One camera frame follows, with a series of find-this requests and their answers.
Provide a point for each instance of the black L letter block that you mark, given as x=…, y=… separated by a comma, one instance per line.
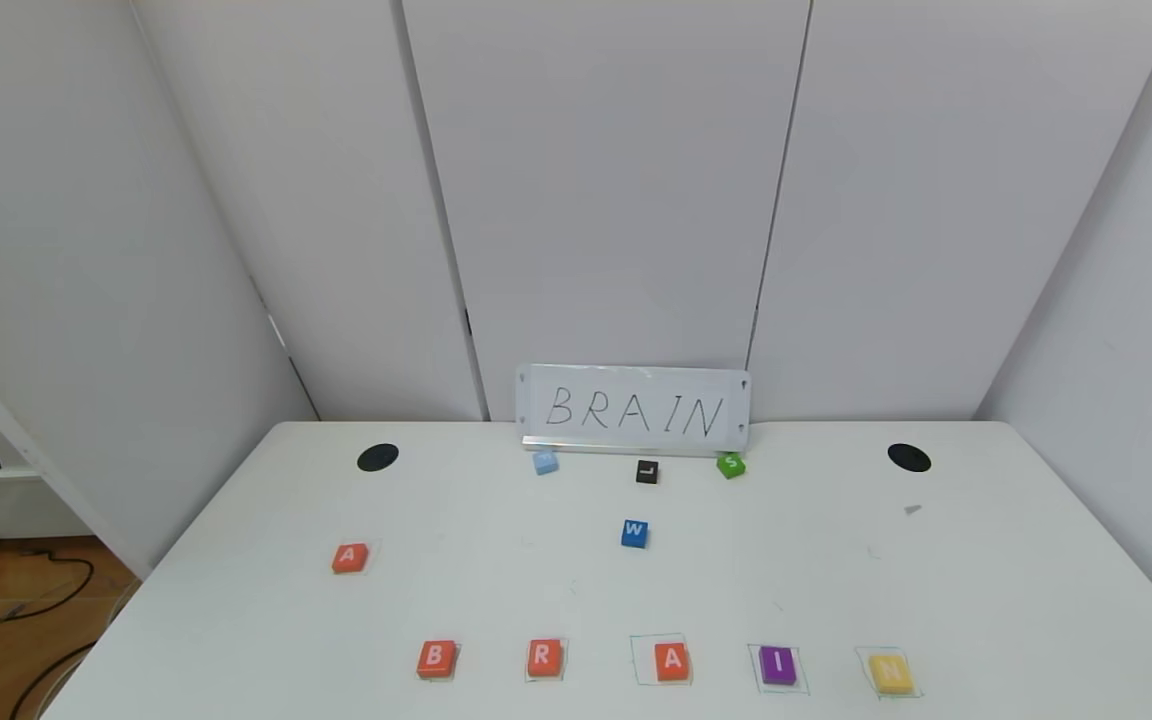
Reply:
x=647, y=471

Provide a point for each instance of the yellow N letter block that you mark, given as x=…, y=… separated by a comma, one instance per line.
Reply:
x=892, y=674

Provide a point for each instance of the orange R letter block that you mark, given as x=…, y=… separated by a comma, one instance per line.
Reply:
x=544, y=660

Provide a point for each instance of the orange B letter block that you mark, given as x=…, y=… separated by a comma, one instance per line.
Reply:
x=437, y=660

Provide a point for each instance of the orange A letter block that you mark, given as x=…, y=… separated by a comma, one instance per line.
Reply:
x=350, y=558
x=672, y=662

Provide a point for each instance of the white BRAIN sign board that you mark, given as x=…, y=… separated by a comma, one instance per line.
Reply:
x=636, y=410

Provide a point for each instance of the blue W letter block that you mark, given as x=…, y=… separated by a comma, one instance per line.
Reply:
x=635, y=533

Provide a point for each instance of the light blue letter block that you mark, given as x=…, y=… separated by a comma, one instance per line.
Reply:
x=546, y=462

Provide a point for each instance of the purple I letter block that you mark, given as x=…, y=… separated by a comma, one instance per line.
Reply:
x=778, y=666

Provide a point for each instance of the green S letter block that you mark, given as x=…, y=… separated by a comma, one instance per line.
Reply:
x=731, y=465

